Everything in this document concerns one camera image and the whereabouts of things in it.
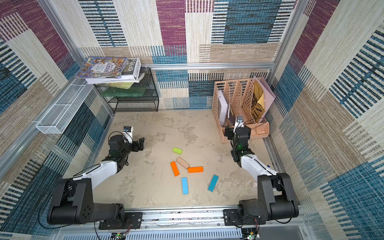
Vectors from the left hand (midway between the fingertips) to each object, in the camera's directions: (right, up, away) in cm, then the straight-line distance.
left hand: (134, 135), depth 90 cm
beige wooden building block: (+28, -16, +2) cm, 33 cm away
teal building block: (+46, -26, -5) cm, 53 cm away
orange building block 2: (+35, -20, -1) cm, 40 cm away
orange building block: (+24, -20, 0) cm, 31 cm away
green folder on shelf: (-5, +27, +8) cm, 29 cm away
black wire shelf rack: (-5, +27, +25) cm, 37 cm away
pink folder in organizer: (+78, +23, -3) cm, 82 cm away
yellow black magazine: (+76, +18, +8) cm, 79 cm away
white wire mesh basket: (-28, +9, -18) cm, 35 cm away
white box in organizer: (+53, +18, +6) cm, 56 cm away
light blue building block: (+30, -27, -6) cm, 41 cm away
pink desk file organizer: (+65, +21, +22) cm, 72 cm away
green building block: (+24, -10, +7) cm, 27 cm away
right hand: (+60, +9, -3) cm, 60 cm away
